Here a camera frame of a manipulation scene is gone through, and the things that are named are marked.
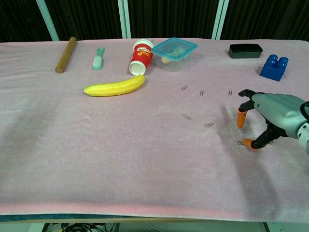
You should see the black rectangular box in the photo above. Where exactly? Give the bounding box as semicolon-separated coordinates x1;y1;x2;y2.
228;43;263;59

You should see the yellow banana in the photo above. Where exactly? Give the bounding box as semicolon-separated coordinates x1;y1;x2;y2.
84;74;146;97

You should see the black floor cable bundle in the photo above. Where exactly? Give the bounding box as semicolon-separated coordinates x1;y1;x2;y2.
43;222;119;232

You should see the pink table cloth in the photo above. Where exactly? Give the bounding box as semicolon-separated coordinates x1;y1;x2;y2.
0;38;309;222

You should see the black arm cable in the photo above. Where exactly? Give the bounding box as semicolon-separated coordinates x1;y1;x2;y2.
299;101;309;120

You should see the white frame post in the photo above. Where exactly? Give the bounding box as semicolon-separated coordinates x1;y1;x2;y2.
117;0;131;39
211;0;229;40
36;0;60;41

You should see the wooden rolling pin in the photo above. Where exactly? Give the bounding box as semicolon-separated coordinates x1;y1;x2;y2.
55;36;77;73

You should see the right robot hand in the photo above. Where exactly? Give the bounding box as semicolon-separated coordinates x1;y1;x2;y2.
238;89;309;151

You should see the clear container with blue lid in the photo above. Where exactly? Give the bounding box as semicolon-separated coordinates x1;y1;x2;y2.
151;37;198;73

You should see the red paper cup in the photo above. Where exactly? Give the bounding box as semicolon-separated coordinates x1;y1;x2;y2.
128;39;155;76

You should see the blue building block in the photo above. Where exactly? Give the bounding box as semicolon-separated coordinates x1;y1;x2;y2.
259;54;289;82

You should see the green brush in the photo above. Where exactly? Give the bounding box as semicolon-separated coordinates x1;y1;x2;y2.
92;47;106;71

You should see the teal padding layer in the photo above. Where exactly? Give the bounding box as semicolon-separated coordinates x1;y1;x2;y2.
0;213;136;223

